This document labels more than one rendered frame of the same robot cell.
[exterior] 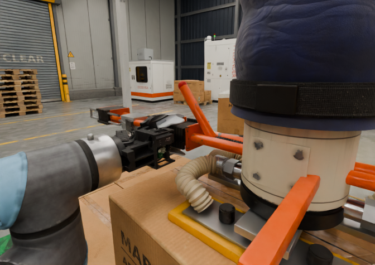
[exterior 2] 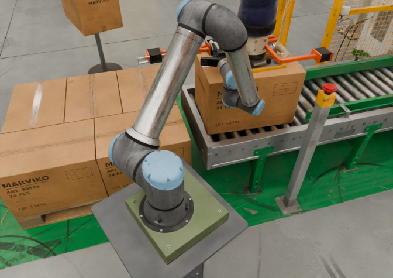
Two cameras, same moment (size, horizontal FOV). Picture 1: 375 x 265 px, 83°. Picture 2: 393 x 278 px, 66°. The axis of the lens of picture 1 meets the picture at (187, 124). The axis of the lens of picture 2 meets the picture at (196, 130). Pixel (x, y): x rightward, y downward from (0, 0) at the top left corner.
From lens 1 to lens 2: 162 cm
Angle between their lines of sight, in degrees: 57
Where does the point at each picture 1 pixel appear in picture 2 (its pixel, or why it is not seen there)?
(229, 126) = (95, 25)
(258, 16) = (258, 11)
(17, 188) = not seen: hidden behind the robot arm
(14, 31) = not seen: outside the picture
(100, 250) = (162, 135)
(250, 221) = (255, 62)
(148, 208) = not seen: hidden behind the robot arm
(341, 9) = (273, 11)
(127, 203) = (219, 81)
